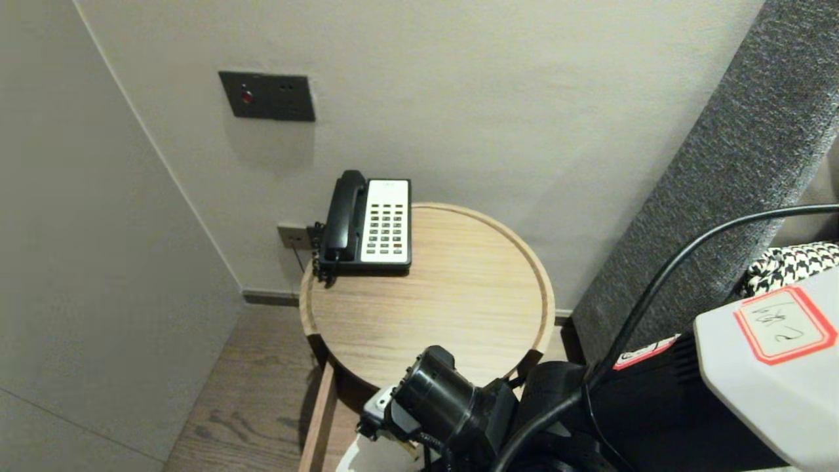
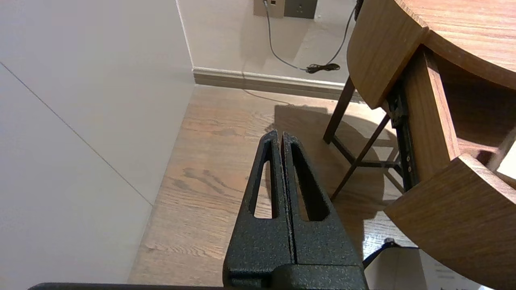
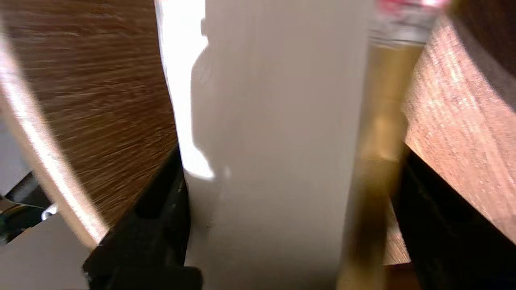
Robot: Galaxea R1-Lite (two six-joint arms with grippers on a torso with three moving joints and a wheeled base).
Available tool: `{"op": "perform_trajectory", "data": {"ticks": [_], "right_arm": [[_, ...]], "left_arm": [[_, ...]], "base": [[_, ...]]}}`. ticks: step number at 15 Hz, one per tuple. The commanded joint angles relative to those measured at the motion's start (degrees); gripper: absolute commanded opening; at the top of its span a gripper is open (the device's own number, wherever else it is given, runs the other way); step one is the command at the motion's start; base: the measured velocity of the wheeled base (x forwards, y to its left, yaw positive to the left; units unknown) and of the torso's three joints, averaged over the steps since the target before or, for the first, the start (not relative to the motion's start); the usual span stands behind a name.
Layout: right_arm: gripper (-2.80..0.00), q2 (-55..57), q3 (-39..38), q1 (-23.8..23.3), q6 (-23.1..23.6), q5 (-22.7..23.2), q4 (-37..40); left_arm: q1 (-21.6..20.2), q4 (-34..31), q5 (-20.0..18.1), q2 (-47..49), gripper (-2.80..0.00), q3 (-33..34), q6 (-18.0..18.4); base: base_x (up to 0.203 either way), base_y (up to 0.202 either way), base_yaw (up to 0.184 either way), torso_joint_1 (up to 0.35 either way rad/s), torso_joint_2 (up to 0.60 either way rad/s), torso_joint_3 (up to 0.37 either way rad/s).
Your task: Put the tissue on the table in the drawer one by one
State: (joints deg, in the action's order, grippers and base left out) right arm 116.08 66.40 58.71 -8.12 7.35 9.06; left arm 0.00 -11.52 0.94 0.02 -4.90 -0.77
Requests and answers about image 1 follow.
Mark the white gold tissue pack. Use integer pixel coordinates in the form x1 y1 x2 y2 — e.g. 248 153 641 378
338 436 423 472

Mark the curved wooden nightstand drawer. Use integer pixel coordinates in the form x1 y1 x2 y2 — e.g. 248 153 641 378
298 364 407 472

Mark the round wooden nightstand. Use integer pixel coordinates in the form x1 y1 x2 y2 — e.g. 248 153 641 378
298 203 556 394

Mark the white black telephone base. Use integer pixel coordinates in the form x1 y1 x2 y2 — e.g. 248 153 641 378
319 178 412 275

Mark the black telephone handset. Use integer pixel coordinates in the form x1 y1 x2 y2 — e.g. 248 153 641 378
321 170 366 263

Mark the red-bordered handwritten label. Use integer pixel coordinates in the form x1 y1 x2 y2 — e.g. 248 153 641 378
733 285 838 366

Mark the grey fabric headboard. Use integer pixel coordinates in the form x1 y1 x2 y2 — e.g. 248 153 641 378
572 0 839 364

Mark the black white houndstooth pillow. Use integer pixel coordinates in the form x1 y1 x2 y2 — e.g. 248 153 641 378
744 241 839 297

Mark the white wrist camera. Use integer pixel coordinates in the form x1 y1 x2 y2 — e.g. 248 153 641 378
357 387 420 453

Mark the black coiled phone cord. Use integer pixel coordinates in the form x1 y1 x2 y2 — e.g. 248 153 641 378
308 223 338 288

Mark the grey wall socket plate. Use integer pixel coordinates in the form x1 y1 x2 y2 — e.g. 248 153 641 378
277 225 312 252

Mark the dark wall switch panel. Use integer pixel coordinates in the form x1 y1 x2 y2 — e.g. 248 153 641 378
219 71 316 123

